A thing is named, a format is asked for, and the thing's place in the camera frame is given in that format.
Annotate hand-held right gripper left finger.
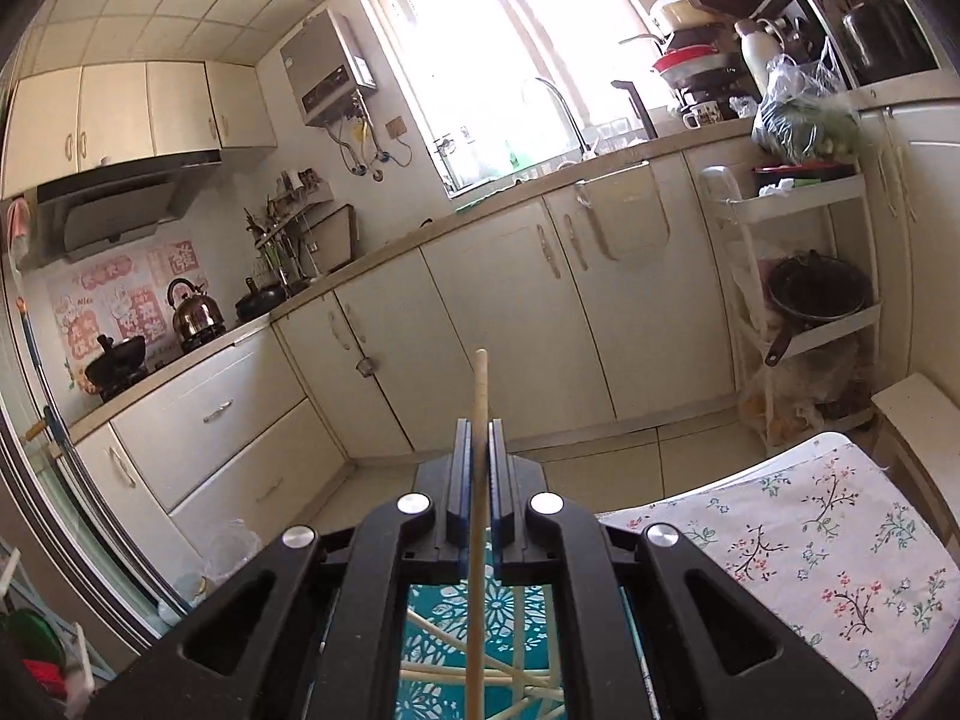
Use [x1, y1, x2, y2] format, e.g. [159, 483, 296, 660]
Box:
[86, 420, 473, 720]

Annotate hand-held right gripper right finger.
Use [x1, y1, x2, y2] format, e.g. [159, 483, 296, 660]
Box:
[487, 420, 878, 720]

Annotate single wooden chopstick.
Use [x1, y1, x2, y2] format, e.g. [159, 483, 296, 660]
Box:
[465, 349, 492, 720]

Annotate teal perforated plastic basket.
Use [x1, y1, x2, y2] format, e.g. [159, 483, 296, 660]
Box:
[401, 540, 571, 720]

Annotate bundle of wooden chopsticks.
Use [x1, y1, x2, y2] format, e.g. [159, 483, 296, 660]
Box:
[401, 607, 563, 720]

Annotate cream door base cabinet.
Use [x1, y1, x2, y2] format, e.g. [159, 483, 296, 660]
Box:
[274, 150, 740, 458]

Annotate clear plastic bag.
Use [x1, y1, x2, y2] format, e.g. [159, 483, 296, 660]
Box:
[180, 517, 263, 608]

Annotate beige kitchen countertop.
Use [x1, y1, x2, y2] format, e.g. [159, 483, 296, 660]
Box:
[45, 116, 758, 458]

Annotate cream drawer cabinet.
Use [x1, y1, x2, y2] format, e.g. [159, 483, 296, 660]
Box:
[71, 330, 353, 563]

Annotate small black pot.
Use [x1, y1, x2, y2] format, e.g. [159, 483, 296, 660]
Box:
[236, 277, 290, 320]

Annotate gas stove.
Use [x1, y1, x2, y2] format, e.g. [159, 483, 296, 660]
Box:
[90, 315, 226, 398]

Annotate utensil rack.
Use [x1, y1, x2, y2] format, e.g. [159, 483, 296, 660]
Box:
[244, 195, 357, 286]

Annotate floral tablecloth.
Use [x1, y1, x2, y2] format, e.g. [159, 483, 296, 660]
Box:
[600, 431, 950, 720]

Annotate beige hanging door bin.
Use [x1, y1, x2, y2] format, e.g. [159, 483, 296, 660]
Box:
[577, 161, 668, 260]

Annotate steel kettle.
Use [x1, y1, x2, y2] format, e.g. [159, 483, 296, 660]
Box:
[166, 277, 226, 342]

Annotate crumpled plastic bag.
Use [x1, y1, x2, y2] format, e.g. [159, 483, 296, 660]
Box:
[739, 360, 871, 451]

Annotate black wok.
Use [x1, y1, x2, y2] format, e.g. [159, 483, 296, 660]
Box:
[82, 334, 147, 391]

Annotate black frying pan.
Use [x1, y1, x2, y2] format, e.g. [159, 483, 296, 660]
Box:
[763, 255, 875, 367]

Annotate chrome faucet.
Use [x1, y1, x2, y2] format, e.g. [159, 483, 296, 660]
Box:
[521, 77, 593, 162]

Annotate white storage rack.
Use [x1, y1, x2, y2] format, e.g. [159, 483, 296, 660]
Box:
[701, 161, 882, 436]

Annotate wooden stool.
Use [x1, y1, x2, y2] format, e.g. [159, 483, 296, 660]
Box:
[870, 373, 960, 541]

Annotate kitchen window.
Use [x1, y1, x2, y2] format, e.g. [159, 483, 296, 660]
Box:
[364, 0, 668, 196]

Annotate white side shelf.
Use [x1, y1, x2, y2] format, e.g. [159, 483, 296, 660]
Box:
[0, 540, 98, 720]

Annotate water heater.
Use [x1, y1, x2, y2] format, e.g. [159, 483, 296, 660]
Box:
[280, 11, 376, 127]

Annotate range hood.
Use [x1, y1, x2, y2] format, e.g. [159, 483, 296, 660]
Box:
[19, 150, 222, 267]

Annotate red plastic container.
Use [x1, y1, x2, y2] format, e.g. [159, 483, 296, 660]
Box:
[22, 658, 70, 695]

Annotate stack of red dishes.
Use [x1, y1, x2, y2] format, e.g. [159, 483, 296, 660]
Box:
[651, 45, 740, 91]

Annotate plastic bag of greens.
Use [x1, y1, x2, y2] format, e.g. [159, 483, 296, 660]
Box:
[750, 41, 863, 166]

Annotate cream tall cabinet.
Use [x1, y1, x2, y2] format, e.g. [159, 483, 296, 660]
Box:
[855, 86, 960, 391]

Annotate white thermos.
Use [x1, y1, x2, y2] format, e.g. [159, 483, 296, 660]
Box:
[735, 19, 781, 98]

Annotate pink towel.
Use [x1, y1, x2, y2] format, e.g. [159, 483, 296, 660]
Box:
[7, 199, 35, 256]

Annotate pink wall stickers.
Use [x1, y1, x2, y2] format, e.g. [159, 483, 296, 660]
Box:
[49, 240, 200, 368]

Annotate grey metal door frame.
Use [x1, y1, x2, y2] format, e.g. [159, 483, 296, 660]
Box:
[0, 240, 188, 653]

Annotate cream wall cabinets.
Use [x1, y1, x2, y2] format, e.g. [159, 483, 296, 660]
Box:
[4, 60, 278, 196]

